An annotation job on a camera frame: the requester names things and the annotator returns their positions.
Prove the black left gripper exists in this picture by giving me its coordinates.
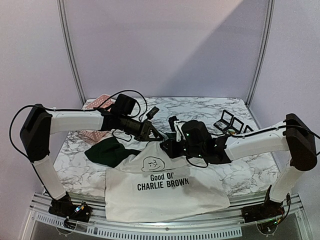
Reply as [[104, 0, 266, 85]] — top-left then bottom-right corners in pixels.
[[118, 114, 164, 142]]

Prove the round landscape picture badge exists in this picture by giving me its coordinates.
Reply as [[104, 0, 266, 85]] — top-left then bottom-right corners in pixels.
[[228, 129, 236, 135]]

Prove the white and green t-shirt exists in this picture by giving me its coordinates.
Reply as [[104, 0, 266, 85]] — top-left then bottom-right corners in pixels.
[[85, 137, 230, 223]]

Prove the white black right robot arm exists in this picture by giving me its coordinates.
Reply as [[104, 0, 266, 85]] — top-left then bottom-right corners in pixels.
[[160, 113, 319, 226]]

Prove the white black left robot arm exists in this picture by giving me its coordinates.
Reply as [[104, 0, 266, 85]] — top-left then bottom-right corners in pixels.
[[20, 104, 163, 223]]

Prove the pink plastic perforated basket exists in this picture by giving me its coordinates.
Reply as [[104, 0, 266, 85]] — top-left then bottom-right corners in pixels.
[[78, 94, 115, 145]]

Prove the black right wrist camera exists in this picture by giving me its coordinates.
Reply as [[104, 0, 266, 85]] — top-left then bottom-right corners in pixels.
[[181, 120, 211, 146]]

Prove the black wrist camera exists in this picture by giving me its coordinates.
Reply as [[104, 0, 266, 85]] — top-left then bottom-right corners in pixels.
[[110, 93, 137, 116], [181, 120, 211, 146]]

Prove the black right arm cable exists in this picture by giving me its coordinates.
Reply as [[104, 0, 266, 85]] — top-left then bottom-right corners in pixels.
[[168, 116, 320, 221]]

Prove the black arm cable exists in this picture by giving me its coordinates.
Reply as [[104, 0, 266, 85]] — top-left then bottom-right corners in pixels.
[[8, 90, 161, 161], [168, 116, 320, 221]]

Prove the black wire frame organizer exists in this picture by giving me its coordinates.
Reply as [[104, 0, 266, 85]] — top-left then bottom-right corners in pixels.
[[213, 110, 254, 135]]

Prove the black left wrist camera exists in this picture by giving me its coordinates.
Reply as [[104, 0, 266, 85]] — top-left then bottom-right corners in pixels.
[[110, 93, 137, 116]]

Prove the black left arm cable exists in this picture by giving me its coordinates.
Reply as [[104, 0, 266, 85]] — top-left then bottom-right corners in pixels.
[[8, 90, 161, 161]]

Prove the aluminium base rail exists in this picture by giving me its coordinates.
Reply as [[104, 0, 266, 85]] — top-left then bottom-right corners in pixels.
[[22, 193, 313, 240]]

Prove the aluminium right corner post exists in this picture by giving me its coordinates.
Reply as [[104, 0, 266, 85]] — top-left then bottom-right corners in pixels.
[[245, 0, 275, 108]]

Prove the aluminium corner post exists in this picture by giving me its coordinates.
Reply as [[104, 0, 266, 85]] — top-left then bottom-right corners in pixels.
[[57, 0, 87, 105], [245, 0, 275, 108]]

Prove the aluminium left corner post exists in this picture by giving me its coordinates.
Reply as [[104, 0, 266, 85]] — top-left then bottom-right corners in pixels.
[[57, 0, 87, 105]]

